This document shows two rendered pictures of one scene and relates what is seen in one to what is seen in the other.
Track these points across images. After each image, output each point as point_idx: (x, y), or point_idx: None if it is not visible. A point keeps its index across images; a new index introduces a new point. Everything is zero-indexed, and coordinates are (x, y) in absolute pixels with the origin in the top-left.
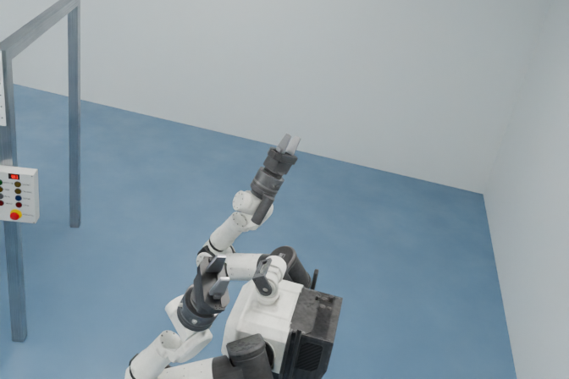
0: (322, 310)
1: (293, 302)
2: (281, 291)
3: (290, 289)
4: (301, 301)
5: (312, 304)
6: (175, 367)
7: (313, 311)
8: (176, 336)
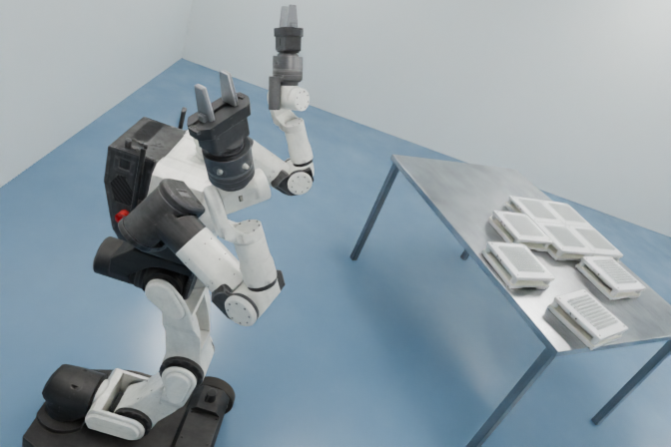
0: (143, 139)
1: (176, 150)
2: (187, 161)
3: (176, 161)
4: (165, 149)
5: (153, 144)
6: (278, 162)
7: (154, 139)
8: (290, 126)
